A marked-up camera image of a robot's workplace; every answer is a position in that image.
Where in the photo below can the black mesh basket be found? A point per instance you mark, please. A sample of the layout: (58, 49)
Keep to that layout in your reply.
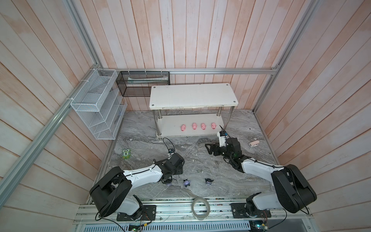
(139, 83)

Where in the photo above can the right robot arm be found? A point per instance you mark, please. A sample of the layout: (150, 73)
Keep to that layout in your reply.
(292, 192)

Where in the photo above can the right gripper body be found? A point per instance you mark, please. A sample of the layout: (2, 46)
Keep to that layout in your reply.
(223, 151)

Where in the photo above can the green frog block toy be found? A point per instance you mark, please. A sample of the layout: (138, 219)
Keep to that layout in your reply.
(126, 153)

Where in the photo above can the pink small toy right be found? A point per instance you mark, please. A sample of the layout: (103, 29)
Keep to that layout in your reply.
(254, 143)

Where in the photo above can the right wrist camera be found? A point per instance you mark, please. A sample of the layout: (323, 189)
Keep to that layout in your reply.
(222, 138)

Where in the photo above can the purple figure middle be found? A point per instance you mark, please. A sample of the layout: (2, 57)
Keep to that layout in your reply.
(186, 182)

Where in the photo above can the white two-tier shelf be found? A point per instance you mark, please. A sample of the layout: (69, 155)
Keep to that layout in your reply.
(175, 105)

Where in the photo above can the clear tape roll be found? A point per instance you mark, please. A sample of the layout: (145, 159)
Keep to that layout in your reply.
(200, 208)

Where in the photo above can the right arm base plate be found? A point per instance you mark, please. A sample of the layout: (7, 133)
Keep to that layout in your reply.
(248, 210)

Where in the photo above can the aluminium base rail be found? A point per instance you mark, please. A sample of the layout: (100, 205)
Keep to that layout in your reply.
(181, 210)

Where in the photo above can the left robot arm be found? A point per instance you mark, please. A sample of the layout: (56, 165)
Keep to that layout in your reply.
(111, 193)

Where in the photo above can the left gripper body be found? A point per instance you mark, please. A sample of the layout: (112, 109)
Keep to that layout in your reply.
(178, 171)

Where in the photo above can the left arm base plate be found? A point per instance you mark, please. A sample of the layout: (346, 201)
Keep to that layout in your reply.
(147, 212)

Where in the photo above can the white wire mesh rack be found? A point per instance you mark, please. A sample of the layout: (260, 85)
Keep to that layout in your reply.
(99, 105)

